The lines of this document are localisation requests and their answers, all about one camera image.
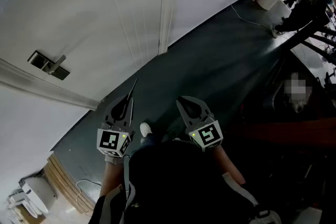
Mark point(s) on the person's left forearm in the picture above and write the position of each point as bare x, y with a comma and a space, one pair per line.
113, 178

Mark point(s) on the black metal frame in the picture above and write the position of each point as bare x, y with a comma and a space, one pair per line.
312, 42

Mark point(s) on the person's right forearm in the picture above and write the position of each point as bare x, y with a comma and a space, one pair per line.
227, 162

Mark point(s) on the person's blue jeans leg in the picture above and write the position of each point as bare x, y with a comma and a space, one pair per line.
147, 141

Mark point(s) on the brown cardboard box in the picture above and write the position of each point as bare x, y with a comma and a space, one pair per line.
25, 215

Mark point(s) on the person's black white-striped jacket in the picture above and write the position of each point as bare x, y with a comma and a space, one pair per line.
183, 186

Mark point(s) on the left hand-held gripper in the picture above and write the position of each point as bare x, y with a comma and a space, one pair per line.
113, 141

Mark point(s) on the white shoe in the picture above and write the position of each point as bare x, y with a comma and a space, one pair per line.
145, 129

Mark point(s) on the white toilet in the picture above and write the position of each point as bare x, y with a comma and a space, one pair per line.
39, 194

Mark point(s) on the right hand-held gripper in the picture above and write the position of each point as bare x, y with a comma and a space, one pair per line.
207, 135

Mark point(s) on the wooden slatted platform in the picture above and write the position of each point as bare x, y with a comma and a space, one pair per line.
65, 181

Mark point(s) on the dark metal door lock plate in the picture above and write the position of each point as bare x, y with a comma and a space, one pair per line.
36, 59

